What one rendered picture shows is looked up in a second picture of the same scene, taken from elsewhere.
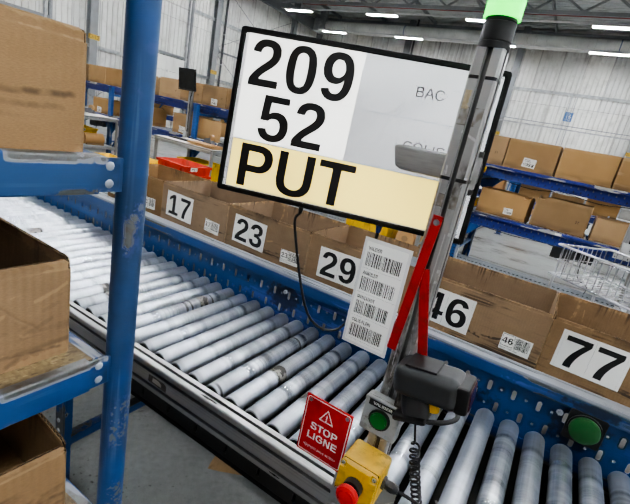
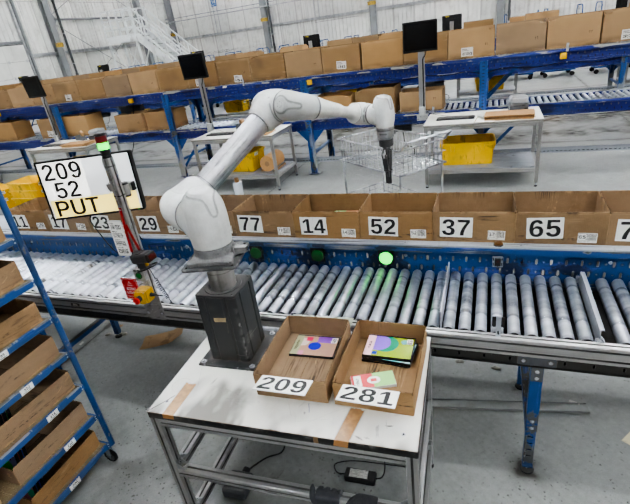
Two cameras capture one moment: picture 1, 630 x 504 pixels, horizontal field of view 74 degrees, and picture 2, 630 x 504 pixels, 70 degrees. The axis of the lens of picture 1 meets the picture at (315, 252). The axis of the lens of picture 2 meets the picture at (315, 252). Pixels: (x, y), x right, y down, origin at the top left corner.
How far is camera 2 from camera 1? 1.85 m
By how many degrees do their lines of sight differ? 11
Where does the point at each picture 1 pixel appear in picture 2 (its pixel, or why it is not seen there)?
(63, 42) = not seen: outside the picture
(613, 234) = (414, 102)
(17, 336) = (11, 279)
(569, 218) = not seen: hidden behind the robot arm
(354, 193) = (101, 205)
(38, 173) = (1, 247)
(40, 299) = (12, 271)
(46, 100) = not seen: outside the picture
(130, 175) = (18, 239)
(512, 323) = not seen: hidden behind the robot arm
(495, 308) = not seen: hidden behind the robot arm
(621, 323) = (279, 199)
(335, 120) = (81, 183)
